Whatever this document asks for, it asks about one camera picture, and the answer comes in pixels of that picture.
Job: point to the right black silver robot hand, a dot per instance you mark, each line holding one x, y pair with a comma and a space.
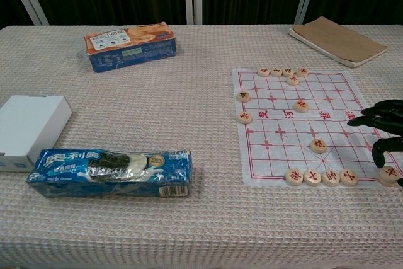
388, 114

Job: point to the round wooden chess piece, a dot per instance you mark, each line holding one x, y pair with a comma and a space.
243, 96
293, 80
276, 71
331, 177
318, 145
390, 174
288, 71
302, 72
264, 71
301, 105
349, 177
244, 118
294, 177
312, 177

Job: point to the chinese chess board mat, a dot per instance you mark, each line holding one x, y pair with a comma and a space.
289, 127

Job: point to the brown paper notebook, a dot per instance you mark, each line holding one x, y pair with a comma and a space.
337, 40

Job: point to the beige woven tablecloth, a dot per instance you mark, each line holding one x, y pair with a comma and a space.
189, 225

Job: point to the orange blue cookie box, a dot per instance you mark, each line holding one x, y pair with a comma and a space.
129, 47

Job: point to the blue Oreo cookie pack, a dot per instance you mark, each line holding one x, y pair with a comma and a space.
110, 171

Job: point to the white cardboard box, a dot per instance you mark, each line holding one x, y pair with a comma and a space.
28, 121

